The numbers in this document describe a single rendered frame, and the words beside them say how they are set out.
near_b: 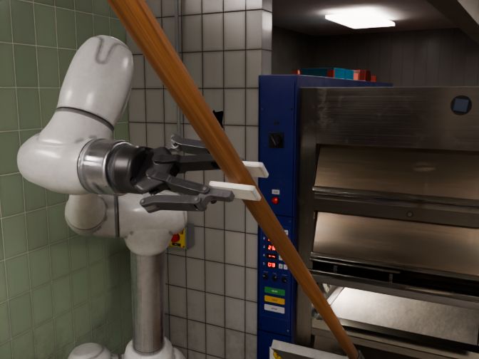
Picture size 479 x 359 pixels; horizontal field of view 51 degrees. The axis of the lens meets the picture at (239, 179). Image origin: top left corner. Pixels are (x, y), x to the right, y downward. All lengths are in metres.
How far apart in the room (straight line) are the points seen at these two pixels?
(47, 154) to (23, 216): 1.15
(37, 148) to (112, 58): 0.20
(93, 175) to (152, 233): 0.62
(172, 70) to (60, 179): 0.37
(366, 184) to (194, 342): 1.11
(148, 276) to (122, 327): 1.07
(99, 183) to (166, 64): 0.32
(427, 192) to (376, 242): 0.27
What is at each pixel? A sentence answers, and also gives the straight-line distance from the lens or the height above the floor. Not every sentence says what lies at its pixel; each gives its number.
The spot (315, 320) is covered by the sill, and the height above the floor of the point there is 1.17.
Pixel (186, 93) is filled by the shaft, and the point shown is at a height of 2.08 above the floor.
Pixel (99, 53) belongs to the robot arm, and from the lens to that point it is 0.92.
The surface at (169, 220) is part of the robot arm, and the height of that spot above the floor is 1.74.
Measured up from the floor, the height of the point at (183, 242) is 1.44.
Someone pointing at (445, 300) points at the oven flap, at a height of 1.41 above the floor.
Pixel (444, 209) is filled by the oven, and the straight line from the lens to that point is 1.89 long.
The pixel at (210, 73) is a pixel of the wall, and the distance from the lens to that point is 2.14.
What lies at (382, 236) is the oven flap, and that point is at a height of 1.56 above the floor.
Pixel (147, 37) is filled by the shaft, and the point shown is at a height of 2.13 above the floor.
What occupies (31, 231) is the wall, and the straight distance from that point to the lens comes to 2.04.
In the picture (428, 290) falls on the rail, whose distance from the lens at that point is 1.83.
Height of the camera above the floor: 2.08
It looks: 10 degrees down
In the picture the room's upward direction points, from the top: straight up
